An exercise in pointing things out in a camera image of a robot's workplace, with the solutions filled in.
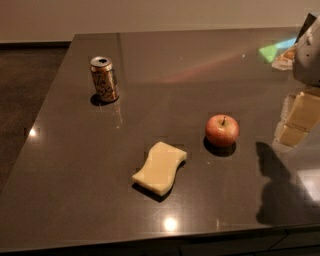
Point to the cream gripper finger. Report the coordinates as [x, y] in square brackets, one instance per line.
[302, 110]
[287, 137]

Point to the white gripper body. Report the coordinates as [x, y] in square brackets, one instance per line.
[308, 60]

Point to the yellow wavy sponge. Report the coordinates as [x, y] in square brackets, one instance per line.
[159, 170]

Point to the red apple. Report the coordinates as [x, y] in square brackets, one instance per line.
[222, 130]

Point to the gold soda can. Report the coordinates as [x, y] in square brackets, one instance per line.
[104, 79]

